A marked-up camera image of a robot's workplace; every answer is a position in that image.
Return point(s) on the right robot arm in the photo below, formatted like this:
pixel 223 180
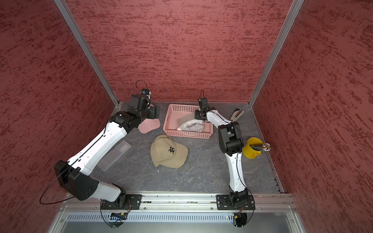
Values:
pixel 231 144

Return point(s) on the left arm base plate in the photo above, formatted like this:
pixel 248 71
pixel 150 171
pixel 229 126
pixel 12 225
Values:
pixel 134 201

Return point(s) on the cream white baseball cap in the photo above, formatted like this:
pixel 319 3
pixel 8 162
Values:
pixel 189 123

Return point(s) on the pens in cup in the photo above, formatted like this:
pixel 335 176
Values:
pixel 261 147

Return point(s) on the pink baseball cap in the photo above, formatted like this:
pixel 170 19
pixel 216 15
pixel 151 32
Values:
pixel 149 125

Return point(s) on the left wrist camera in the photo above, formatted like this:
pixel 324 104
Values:
pixel 147 93

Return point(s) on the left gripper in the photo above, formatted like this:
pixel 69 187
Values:
pixel 154 112

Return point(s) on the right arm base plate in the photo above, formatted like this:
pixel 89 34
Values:
pixel 226 202

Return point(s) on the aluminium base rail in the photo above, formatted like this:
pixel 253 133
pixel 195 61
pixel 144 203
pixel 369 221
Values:
pixel 206 202

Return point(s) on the beige baseball cap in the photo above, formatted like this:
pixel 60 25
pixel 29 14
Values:
pixel 164 151

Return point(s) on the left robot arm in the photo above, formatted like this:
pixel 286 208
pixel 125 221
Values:
pixel 74 175

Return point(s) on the yellow pen cup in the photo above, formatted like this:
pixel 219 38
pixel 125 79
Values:
pixel 248 151

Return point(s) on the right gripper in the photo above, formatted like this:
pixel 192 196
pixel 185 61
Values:
pixel 197 115

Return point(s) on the pink plastic basket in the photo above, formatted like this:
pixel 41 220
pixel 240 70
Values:
pixel 177 111

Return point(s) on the stapler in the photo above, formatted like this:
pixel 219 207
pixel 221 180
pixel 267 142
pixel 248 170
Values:
pixel 236 114

